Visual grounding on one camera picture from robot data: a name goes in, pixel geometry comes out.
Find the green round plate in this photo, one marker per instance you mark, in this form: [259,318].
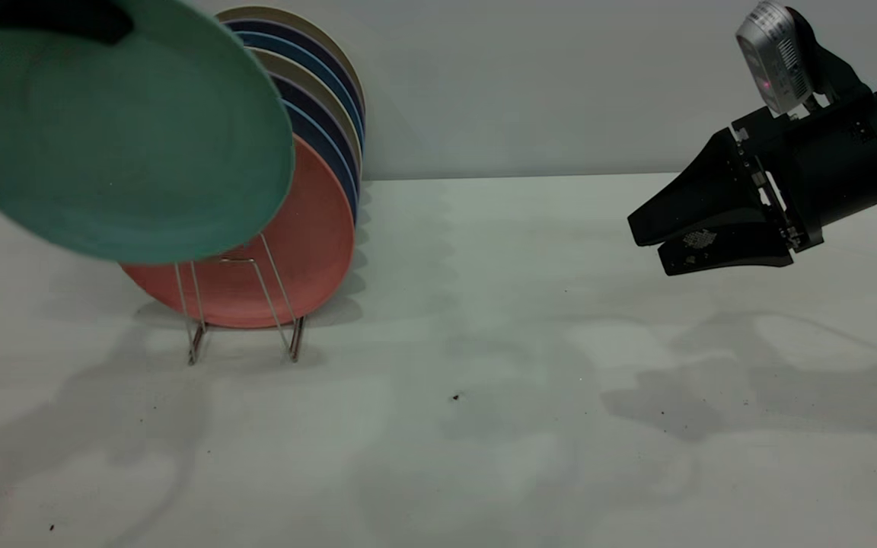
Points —
[119,137]

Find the blue round plate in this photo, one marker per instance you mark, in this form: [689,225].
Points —
[294,44]
[324,133]

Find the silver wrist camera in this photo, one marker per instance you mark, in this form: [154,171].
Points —
[770,53]

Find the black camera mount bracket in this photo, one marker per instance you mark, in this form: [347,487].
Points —
[834,72]

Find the beige round plate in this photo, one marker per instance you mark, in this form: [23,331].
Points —
[294,65]
[294,14]

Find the pink round plate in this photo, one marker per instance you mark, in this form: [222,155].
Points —
[317,228]

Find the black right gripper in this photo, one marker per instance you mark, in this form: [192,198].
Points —
[827,167]

